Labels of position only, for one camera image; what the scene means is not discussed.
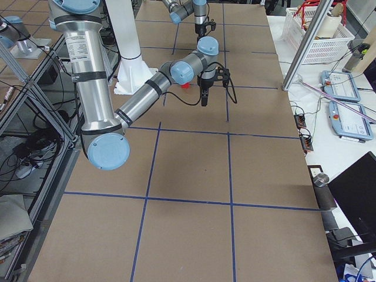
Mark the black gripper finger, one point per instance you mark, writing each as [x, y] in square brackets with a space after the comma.
[204, 96]

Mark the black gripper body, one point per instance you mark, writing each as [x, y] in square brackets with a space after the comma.
[205, 84]
[200, 30]

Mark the red cube block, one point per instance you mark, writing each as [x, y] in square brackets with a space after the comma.
[185, 86]

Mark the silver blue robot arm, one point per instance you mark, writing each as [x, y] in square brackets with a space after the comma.
[199, 8]
[103, 130]

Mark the black orange connector box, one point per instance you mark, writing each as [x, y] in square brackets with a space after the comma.
[306, 142]
[300, 120]

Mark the white plastic basket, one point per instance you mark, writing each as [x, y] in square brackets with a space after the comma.
[322, 50]

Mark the blue teach pendant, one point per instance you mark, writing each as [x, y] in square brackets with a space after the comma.
[346, 122]
[340, 85]

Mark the small metal cup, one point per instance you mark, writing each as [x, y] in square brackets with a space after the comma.
[321, 180]

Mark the black laptop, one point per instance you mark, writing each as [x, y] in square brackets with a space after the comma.
[354, 192]

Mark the white camera pedestal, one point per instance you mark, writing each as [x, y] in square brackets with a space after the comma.
[133, 71]

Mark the aluminium frame post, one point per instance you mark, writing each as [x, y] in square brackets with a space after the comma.
[306, 43]

